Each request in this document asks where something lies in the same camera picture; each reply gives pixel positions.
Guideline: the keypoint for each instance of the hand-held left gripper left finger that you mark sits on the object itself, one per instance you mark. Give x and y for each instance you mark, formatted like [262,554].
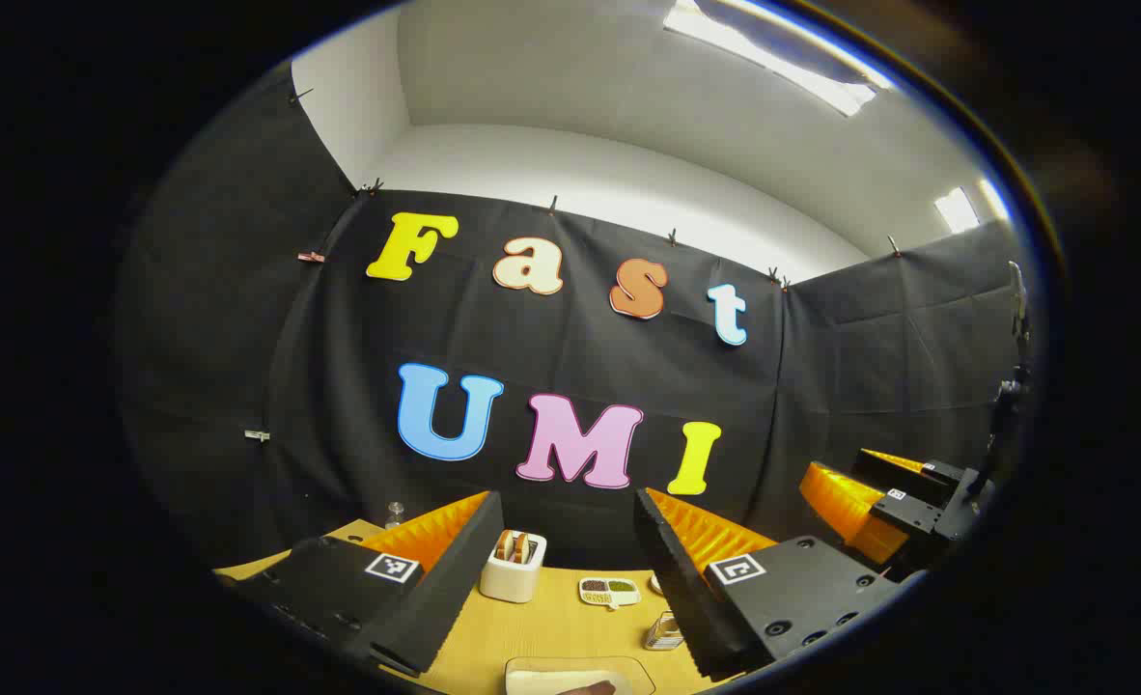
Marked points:
[459,579]

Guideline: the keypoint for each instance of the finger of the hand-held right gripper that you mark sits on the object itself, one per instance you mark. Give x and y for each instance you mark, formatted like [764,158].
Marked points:
[908,512]
[884,468]

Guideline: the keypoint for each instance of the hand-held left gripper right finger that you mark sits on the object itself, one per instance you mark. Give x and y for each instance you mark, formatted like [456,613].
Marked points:
[677,589]

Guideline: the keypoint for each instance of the clear glass chopstick holder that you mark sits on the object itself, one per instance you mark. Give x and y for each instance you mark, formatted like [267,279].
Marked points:
[664,632]

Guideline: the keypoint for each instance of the clear tray of rice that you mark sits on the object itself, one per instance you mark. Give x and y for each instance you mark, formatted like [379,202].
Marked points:
[551,679]

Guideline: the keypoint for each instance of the round white plate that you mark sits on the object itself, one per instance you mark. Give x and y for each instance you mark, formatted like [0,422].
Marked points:
[656,583]

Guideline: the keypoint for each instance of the white toaster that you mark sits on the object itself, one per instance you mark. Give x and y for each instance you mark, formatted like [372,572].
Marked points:
[511,579]

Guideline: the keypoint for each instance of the toast bread slice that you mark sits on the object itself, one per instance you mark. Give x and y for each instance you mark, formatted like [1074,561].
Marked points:
[522,547]
[505,546]

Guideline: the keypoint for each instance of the white divided grain dish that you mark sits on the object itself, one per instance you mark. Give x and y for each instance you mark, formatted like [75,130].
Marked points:
[609,591]

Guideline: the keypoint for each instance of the small clear glass bottle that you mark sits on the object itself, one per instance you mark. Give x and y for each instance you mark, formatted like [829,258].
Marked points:
[395,516]

